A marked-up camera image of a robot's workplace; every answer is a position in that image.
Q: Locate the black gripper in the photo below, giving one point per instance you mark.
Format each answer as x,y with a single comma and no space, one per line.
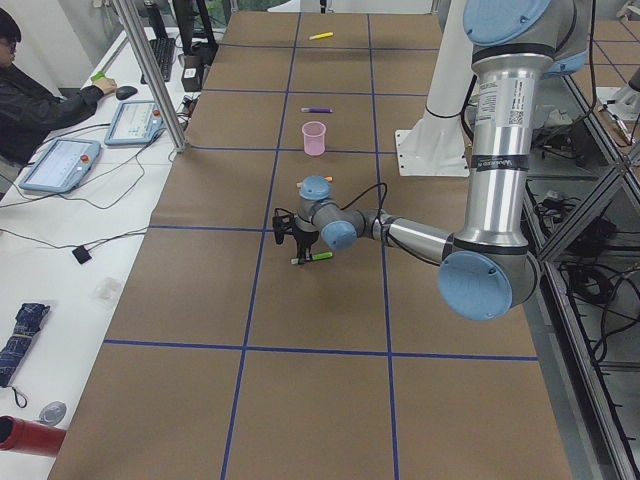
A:
303,237

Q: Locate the green marker pen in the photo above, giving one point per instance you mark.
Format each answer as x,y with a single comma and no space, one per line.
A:
315,257

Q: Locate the purple marker pen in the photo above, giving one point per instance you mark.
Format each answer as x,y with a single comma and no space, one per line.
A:
320,110

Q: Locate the yellow marker pen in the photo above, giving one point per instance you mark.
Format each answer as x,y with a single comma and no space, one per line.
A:
321,35

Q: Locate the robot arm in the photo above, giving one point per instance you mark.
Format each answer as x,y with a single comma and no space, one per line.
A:
485,268

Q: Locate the pink mesh pen holder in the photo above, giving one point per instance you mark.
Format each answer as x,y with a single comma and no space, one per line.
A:
313,138

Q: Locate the black box with label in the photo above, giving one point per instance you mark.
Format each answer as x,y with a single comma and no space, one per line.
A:
192,73

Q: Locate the far blue teach pendant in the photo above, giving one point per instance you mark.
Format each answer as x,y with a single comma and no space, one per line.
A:
135,123

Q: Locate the blue teach pendant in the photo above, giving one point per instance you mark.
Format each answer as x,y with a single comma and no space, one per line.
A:
62,166
135,123

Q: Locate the black monitor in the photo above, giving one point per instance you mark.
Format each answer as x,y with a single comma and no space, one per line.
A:
187,13

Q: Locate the black computer mouse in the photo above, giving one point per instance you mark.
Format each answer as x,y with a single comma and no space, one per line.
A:
125,92

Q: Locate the black keyboard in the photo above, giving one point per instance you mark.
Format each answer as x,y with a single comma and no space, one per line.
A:
163,50

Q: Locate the near blue teach pendant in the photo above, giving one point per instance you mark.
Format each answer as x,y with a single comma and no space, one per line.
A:
62,166

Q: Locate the folded blue umbrella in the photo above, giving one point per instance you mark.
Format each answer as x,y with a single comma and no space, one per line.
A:
28,322

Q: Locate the person in black jacket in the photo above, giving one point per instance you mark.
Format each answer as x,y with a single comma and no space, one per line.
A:
29,112

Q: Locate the red bottle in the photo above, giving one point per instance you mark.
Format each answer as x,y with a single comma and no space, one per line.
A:
29,437

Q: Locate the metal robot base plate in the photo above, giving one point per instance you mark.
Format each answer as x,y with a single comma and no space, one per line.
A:
431,153

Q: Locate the aluminium frame post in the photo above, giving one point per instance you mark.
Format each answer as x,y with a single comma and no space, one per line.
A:
136,34

